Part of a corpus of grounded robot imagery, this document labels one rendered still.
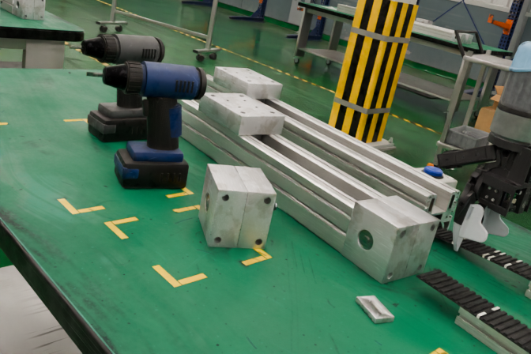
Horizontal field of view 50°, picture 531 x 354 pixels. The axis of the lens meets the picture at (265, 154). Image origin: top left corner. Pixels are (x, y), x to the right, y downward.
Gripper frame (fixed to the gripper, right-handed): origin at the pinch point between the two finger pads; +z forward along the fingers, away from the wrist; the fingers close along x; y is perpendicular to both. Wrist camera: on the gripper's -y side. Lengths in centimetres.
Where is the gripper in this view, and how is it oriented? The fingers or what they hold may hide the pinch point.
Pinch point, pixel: (464, 239)
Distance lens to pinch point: 107.1
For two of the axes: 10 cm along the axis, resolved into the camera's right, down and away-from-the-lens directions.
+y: 5.8, 3.7, -7.2
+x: 7.9, -0.5, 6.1
